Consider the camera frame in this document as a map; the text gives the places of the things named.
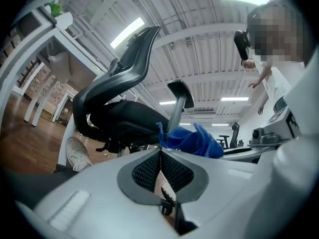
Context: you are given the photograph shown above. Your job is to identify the cardboard box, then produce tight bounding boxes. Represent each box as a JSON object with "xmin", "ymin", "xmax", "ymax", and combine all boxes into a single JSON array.
[{"xmin": 41, "ymin": 108, "xmax": 54, "ymax": 121}]

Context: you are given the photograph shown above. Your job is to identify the white table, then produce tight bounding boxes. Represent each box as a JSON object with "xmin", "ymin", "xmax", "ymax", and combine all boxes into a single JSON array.
[{"xmin": 23, "ymin": 66, "xmax": 58, "ymax": 127}]

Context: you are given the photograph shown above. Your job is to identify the blue cloth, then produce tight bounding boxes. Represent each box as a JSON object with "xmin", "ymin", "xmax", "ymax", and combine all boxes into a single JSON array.
[{"xmin": 156, "ymin": 122, "xmax": 224, "ymax": 159}]

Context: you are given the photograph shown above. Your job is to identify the person's black trousers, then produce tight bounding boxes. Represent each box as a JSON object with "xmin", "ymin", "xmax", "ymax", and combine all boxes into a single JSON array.
[{"xmin": 3, "ymin": 163, "xmax": 82, "ymax": 209}]

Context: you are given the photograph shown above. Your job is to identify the green potted plant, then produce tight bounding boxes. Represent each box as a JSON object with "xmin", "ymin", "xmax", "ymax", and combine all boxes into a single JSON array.
[{"xmin": 48, "ymin": 1, "xmax": 74, "ymax": 31}]

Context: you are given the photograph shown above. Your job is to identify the person's head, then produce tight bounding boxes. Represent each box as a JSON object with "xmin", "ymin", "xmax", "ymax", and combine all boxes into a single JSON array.
[{"xmin": 246, "ymin": 1, "xmax": 314, "ymax": 66}]

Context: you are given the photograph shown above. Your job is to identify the person's left white shoe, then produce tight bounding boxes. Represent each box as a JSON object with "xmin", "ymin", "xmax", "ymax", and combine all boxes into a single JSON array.
[{"xmin": 66, "ymin": 136, "xmax": 94, "ymax": 172}]

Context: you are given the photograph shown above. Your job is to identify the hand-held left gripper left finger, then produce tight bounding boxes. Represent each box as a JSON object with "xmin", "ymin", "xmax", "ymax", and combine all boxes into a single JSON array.
[{"xmin": 34, "ymin": 148, "xmax": 176, "ymax": 239}]

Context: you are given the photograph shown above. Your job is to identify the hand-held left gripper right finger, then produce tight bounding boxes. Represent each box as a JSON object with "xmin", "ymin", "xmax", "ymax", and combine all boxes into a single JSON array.
[{"xmin": 161, "ymin": 148, "xmax": 259, "ymax": 239}]

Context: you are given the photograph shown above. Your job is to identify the black head camera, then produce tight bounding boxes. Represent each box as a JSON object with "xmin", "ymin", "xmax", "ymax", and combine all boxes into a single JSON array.
[{"xmin": 233, "ymin": 30, "xmax": 251, "ymax": 61}]

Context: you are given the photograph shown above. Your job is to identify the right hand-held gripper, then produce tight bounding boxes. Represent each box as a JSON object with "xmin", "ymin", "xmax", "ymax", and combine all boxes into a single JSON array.
[{"xmin": 221, "ymin": 106, "xmax": 301, "ymax": 163}]

